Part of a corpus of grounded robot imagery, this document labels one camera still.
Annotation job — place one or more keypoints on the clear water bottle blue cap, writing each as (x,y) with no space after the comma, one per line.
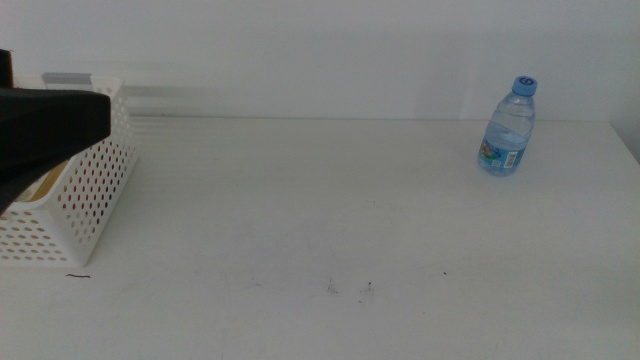
(507,135)

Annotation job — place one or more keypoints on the yellow tea bottle green label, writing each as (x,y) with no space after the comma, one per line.
(47,182)

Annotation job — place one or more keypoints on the white perforated plastic basket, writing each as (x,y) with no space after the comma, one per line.
(100,200)

